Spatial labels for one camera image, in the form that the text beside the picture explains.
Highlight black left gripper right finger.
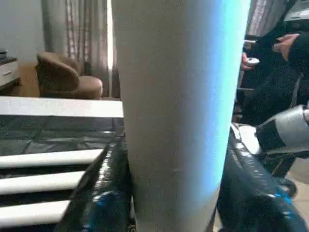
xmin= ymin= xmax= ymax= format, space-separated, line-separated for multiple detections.
xmin=215 ymin=123 xmax=309 ymax=232

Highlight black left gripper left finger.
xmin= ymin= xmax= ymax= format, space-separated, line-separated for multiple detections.
xmin=56 ymin=133 xmax=133 ymax=232

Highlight black table mat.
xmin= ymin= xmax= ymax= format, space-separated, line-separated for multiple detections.
xmin=0 ymin=116 xmax=126 ymax=232

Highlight white side table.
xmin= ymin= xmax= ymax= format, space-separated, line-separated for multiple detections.
xmin=0 ymin=96 xmax=124 ymax=118

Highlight person in black clothes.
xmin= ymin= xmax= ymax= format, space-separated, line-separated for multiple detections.
xmin=239 ymin=24 xmax=309 ymax=126

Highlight brown armchair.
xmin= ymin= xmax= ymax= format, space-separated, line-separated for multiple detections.
xmin=36 ymin=52 xmax=103 ymax=100

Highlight white drawer unit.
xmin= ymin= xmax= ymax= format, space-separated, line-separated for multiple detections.
xmin=0 ymin=56 xmax=22 ymax=93

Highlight beige curtain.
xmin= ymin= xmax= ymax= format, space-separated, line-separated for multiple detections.
xmin=41 ymin=0 xmax=121 ymax=97

